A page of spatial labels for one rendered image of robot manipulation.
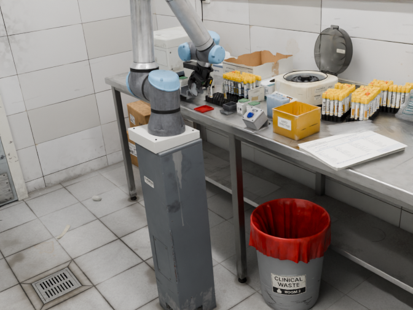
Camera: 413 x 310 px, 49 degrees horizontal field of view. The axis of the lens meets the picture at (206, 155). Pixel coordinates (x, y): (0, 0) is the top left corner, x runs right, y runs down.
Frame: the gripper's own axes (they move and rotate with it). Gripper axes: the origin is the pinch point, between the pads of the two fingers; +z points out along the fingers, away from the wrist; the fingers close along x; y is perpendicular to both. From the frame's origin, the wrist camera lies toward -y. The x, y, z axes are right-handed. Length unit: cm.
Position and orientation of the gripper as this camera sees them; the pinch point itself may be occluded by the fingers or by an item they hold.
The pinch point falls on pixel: (192, 91)
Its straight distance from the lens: 224.6
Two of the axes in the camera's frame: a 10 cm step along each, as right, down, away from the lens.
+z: -2.4, 6.4, 7.3
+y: 5.6, 7.0, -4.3
